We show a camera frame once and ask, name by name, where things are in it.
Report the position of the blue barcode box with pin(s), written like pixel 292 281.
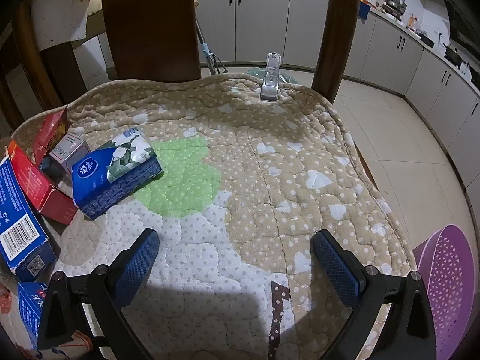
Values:
pixel 15 217

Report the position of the grey kitchen base cabinets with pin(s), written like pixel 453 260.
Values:
pixel 262 18

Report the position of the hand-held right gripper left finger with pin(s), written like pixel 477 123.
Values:
pixel 137 266

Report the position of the wooden table white cover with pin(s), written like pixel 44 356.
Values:
pixel 60 7

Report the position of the long red box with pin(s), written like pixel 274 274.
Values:
pixel 33 187

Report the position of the metal spice rack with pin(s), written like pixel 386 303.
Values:
pixel 393 6

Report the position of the brown wooden chair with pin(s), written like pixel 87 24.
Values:
pixel 150 26

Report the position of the black range hood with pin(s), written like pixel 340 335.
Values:
pixel 455 18

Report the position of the small white box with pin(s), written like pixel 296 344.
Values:
pixel 71 150

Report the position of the teal plastic bag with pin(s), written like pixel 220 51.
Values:
pixel 253 72

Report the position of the purple perforated basket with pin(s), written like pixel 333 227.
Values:
pixel 450 288

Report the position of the red packet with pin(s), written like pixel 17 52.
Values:
pixel 50 131

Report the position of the blue floral tissue pack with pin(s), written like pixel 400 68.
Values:
pixel 112 180

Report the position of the blue hanging towel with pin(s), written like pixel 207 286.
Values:
pixel 363 10

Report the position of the small blue box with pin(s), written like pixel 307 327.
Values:
pixel 30 307

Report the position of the clear plastic clip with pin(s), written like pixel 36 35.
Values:
pixel 270 86

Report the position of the quilted heart-print chair cushion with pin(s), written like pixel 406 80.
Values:
pixel 243 176

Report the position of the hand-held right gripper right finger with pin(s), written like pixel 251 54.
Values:
pixel 337 270

